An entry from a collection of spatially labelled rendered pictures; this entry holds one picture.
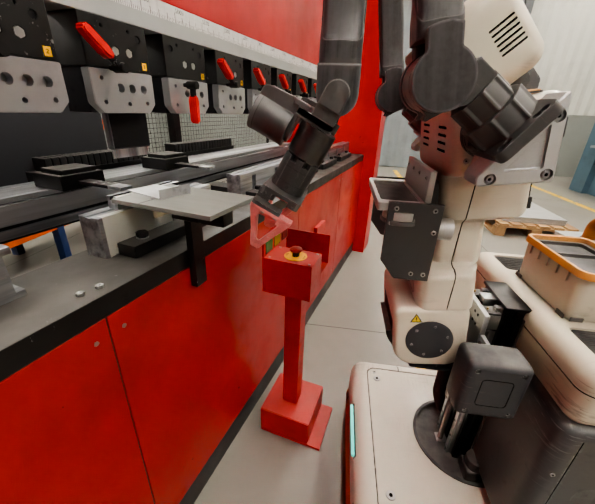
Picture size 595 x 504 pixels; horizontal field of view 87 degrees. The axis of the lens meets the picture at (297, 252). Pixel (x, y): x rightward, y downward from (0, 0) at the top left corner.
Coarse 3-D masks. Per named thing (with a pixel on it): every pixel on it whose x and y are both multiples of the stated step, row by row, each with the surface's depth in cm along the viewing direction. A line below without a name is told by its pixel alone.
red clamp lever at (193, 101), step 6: (186, 84) 78; (192, 84) 78; (198, 84) 78; (192, 90) 79; (192, 96) 79; (192, 102) 79; (198, 102) 80; (192, 108) 80; (198, 108) 81; (192, 114) 81; (198, 114) 81; (192, 120) 82; (198, 120) 81
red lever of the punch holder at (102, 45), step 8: (80, 24) 52; (88, 24) 53; (80, 32) 53; (88, 32) 53; (96, 32) 54; (88, 40) 54; (96, 40) 54; (96, 48) 56; (104, 48) 56; (104, 56) 57; (112, 56) 57; (112, 64) 60; (120, 64) 59; (120, 72) 60; (128, 72) 61
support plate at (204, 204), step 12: (192, 192) 77; (204, 192) 78; (216, 192) 78; (228, 192) 78; (120, 204) 69; (132, 204) 68; (144, 204) 67; (156, 204) 67; (168, 204) 67; (180, 204) 67; (192, 204) 68; (204, 204) 68; (216, 204) 68; (228, 204) 69; (240, 204) 70; (192, 216) 62; (204, 216) 61; (216, 216) 63
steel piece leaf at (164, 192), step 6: (180, 186) 74; (186, 186) 75; (138, 192) 75; (144, 192) 75; (150, 192) 75; (156, 192) 75; (162, 192) 70; (168, 192) 72; (174, 192) 73; (180, 192) 74; (186, 192) 76; (156, 198) 71; (162, 198) 71
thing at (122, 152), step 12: (108, 120) 67; (120, 120) 69; (132, 120) 72; (144, 120) 75; (108, 132) 68; (120, 132) 69; (132, 132) 72; (144, 132) 75; (108, 144) 69; (120, 144) 70; (132, 144) 73; (144, 144) 76; (120, 156) 71
